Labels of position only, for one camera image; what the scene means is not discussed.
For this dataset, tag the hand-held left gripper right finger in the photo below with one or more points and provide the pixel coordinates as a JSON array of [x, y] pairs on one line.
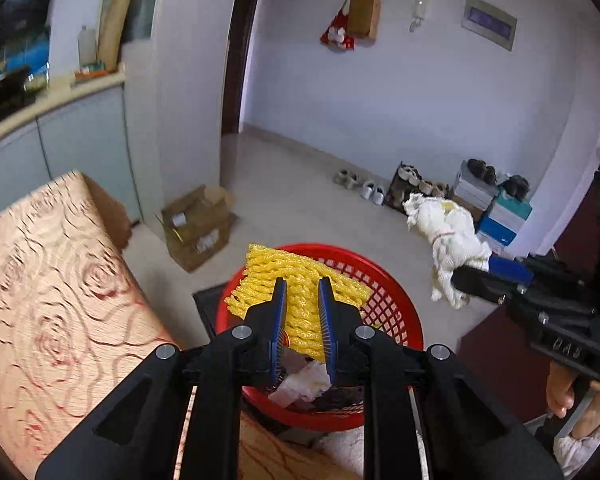
[[326, 330]]

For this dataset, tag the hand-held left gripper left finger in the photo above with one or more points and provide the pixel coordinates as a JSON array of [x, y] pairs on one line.
[[278, 330]]

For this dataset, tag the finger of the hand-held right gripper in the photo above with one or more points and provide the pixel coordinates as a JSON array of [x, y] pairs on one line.
[[510, 271], [485, 284]]

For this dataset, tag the large yellow foam net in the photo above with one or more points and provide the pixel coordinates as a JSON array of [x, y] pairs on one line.
[[280, 260]]

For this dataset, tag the red plastic mesh basket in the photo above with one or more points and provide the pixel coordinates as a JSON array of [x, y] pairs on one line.
[[305, 417]]

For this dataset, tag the person's right forearm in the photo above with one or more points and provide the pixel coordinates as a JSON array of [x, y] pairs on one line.
[[580, 452]]

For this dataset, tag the person's right hand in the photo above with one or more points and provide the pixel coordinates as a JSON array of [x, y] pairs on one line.
[[560, 390]]

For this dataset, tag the stack of shoe boxes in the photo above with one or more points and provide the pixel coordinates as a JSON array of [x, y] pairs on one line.
[[505, 215]]

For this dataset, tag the white crumpled tissue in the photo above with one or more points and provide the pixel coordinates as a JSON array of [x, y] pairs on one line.
[[305, 382]]

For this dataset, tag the pair of dark shoes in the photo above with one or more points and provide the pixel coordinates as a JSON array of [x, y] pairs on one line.
[[516, 187], [481, 171]]

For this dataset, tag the white fluffy rug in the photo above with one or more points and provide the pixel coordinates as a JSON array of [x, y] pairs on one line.
[[340, 447]]

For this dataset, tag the cardboard box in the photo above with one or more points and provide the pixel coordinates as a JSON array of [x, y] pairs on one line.
[[195, 225]]

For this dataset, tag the white shoe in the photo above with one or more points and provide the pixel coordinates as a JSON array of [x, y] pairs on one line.
[[368, 190], [378, 196]]

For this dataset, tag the beige slipper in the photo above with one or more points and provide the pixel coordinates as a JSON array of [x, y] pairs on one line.
[[342, 177], [354, 181]]

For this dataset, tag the grey kitchen counter cabinet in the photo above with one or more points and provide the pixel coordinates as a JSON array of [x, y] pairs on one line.
[[80, 135]]

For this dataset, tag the red hanging decoration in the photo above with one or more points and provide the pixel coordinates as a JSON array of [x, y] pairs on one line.
[[336, 35]]

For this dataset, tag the brown hanging paper bag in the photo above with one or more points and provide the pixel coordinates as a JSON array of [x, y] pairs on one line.
[[364, 17]]

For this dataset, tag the orange and teal utensils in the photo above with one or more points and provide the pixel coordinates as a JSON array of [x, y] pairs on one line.
[[95, 72]]

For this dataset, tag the clear plastic bottle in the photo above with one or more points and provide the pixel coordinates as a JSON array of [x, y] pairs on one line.
[[87, 47]]

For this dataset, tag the wooden cutting board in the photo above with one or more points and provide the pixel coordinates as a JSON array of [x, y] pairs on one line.
[[115, 25]]

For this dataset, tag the frosted glass window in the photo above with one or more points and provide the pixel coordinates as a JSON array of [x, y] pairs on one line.
[[145, 0]]

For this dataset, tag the black wok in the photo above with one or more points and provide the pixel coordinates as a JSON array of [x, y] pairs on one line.
[[2, 87]]

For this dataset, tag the blue backsplash panel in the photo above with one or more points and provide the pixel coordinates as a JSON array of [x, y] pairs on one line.
[[25, 57]]

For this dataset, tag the grey wall panel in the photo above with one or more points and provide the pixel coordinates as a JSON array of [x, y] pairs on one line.
[[490, 22]]

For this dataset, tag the dark brown door frame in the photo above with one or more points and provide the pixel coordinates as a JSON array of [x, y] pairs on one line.
[[235, 60]]

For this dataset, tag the white wall intercom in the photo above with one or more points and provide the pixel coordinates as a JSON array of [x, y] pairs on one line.
[[419, 10]]

